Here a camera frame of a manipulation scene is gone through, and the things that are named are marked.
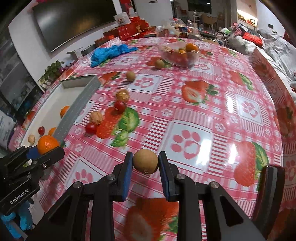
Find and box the orange mandarin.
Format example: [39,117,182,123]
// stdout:
[60,105,70,118]
[48,128,56,136]
[37,135,59,155]

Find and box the small pale husk fruit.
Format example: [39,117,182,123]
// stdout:
[28,135,36,145]

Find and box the red cherry tomato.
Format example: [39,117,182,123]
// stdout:
[38,126,45,136]
[85,123,97,135]
[113,100,126,113]

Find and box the tan husk fruit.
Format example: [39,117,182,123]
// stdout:
[89,111,104,125]

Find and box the brown kiwi fruit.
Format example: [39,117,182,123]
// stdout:
[132,149,159,175]

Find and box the golden husk fruit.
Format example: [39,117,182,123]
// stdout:
[115,89,130,103]

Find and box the blue gloved left hand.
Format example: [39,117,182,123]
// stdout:
[1,201,33,240]

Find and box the white grey-rimmed tray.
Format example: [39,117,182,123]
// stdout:
[20,75,101,147]

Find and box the red phone on table edge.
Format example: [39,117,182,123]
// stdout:
[251,164,285,239]

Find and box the green potted plant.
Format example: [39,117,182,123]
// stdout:
[38,60,65,86]

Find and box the red strawberry pattern tablecloth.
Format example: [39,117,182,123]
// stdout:
[30,38,295,240]

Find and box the blue plastic gloves pile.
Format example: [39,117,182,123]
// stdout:
[91,44,138,68]

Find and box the kiwi on paw print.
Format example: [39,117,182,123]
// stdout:
[126,71,136,82]

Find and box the kiwi near bowl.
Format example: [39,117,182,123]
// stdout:
[154,59,165,69]

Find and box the stack of red gift boxes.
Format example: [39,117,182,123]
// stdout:
[95,16,156,47]

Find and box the clear glass fruit bowl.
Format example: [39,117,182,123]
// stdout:
[158,41,201,68]

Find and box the mandarin in bowl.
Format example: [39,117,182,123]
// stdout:
[185,43,199,53]

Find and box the grey bedding sofa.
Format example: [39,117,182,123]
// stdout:
[227,23,295,99]

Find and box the black wall television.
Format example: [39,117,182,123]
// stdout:
[32,0,116,52]

